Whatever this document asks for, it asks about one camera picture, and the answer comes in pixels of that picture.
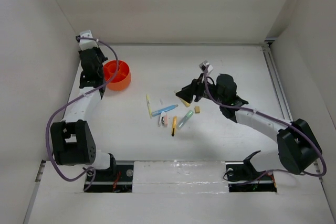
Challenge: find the pale yellow pen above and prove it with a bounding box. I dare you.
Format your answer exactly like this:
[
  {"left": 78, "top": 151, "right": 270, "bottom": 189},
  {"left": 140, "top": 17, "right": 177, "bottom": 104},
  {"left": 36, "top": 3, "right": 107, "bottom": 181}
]
[{"left": 145, "top": 94, "right": 152, "bottom": 118}]

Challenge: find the aluminium rail frame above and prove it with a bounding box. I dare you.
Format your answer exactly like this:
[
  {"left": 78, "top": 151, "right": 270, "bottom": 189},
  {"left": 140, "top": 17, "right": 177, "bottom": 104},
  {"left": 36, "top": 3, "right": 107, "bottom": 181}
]
[{"left": 264, "top": 39, "right": 322, "bottom": 183}]

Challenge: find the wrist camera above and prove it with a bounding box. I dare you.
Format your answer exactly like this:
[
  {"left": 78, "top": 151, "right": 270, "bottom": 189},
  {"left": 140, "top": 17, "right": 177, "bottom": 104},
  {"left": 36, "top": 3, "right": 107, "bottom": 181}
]
[
  {"left": 76, "top": 30, "right": 99, "bottom": 51},
  {"left": 199, "top": 61, "right": 213, "bottom": 74}
]

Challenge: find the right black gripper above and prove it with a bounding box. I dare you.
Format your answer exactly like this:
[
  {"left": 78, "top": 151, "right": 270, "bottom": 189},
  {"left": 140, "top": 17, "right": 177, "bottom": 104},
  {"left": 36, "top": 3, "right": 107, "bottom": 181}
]
[{"left": 175, "top": 73, "right": 225, "bottom": 104}]

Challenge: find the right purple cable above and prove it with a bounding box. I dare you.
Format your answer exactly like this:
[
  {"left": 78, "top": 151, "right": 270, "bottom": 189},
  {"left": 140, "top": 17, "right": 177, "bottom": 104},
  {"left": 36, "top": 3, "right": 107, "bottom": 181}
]
[{"left": 203, "top": 68, "right": 328, "bottom": 185}]

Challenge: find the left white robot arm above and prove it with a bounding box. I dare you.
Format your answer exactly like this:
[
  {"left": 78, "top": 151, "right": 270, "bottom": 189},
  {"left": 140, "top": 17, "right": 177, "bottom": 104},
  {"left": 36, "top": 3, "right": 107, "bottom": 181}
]
[{"left": 50, "top": 46, "right": 117, "bottom": 180}]

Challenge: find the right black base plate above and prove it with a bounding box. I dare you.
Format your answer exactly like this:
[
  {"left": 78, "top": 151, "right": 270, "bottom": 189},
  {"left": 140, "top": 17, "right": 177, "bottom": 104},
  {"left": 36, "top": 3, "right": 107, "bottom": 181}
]
[{"left": 223, "top": 162, "right": 277, "bottom": 193}]

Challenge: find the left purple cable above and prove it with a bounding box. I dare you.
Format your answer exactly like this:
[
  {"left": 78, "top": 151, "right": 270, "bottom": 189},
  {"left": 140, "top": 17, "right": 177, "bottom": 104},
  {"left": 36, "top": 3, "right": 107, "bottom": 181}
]
[{"left": 46, "top": 39, "right": 119, "bottom": 192}]

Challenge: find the tan eraser block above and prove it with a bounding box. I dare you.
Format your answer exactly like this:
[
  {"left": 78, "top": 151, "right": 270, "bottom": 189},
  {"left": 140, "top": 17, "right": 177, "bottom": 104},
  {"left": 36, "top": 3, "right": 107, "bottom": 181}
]
[{"left": 195, "top": 106, "right": 200, "bottom": 114}]

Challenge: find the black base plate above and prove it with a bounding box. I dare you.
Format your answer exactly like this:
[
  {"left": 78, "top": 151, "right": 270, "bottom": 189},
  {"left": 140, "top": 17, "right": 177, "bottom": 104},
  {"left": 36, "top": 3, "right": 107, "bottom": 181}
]
[
  {"left": 84, "top": 161, "right": 134, "bottom": 193},
  {"left": 223, "top": 162, "right": 277, "bottom": 193}
]

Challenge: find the yellow black-tipped pen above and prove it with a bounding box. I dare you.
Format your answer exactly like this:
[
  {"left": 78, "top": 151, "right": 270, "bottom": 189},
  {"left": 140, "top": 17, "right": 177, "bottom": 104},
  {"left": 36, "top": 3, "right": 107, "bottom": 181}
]
[{"left": 171, "top": 116, "right": 177, "bottom": 136}]

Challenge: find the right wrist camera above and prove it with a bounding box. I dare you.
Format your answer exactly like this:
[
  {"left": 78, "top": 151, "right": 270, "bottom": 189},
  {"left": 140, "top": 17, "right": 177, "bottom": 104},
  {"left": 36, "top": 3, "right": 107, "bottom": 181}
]
[{"left": 199, "top": 61, "right": 213, "bottom": 74}]

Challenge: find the orange round divided container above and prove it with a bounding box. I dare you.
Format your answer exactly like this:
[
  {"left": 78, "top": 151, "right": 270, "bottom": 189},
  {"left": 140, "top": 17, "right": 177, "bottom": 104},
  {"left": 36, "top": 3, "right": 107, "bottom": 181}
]
[{"left": 103, "top": 60, "right": 131, "bottom": 91}]

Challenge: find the green highlighter marker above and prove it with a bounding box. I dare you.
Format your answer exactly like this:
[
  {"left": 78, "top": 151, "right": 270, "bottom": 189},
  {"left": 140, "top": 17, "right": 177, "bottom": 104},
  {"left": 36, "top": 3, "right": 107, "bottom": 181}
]
[{"left": 177, "top": 110, "right": 194, "bottom": 129}]

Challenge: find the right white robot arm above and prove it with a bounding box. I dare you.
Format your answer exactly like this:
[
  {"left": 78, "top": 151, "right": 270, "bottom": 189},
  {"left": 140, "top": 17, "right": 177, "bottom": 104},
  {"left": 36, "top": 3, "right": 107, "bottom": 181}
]
[{"left": 175, "top": 73, "right": 327, "bottom": 175}]

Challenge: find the yellow highlighter marker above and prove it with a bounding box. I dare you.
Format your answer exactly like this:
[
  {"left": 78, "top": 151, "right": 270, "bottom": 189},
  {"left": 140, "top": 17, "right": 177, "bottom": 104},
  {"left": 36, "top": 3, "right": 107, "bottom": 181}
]
[{"left": 180, "top": 99, "right": 190, "bottom": 107}]

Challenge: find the blue pen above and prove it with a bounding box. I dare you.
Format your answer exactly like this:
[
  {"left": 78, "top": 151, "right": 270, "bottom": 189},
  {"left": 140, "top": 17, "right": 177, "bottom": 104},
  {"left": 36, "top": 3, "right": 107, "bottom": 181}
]
[{"left": 151, "top": 104, "right": 178, "bottom": 116}]

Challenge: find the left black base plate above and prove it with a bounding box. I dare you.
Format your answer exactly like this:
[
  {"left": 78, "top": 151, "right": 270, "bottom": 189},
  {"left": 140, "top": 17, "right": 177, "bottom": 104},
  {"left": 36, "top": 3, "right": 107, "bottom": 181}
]
[{"left": 84, "top": 161, "right": 134, "bottom": 193}]

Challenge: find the purple cable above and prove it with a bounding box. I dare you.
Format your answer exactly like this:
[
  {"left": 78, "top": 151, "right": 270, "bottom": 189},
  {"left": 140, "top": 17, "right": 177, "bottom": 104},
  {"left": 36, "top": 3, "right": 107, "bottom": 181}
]
[
  {"left": 46, "top": 39, "right": 119, "bottom": 192},
  {"left": 203, "top": 68, "right": 328, "bottom": 185}
]

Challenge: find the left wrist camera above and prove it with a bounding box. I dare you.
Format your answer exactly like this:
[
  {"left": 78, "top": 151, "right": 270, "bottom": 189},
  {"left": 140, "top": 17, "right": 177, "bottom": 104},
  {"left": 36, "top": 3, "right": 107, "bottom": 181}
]
[{"left": 76, "top": 30, "right": 99, "bottom": 51}]

